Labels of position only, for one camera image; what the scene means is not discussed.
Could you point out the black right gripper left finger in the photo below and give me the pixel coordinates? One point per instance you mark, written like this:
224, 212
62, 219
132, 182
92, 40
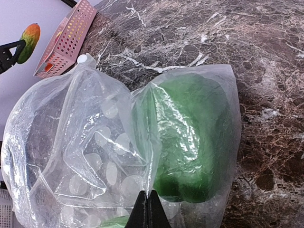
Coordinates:
139, 215

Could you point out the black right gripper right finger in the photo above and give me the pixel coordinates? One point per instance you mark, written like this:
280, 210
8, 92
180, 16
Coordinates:
156, 215

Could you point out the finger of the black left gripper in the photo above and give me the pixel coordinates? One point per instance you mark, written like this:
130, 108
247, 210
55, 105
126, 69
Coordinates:
19, 45
7, 62

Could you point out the clear zip top bag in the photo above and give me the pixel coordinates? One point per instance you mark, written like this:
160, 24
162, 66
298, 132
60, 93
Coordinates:
75, 156

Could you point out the green fake bell pepper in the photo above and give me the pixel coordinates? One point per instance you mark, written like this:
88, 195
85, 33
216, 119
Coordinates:
192, 118

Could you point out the green fake watermelon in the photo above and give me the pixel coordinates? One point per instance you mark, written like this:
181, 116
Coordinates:
118, 222

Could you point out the orange fake fruit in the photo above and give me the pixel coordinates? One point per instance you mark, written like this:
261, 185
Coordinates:
48, 67

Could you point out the pink perforated plastic basket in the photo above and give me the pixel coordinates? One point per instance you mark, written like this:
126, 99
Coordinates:
64, 47

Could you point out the black frame post left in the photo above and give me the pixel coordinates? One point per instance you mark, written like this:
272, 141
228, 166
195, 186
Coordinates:
70, 3

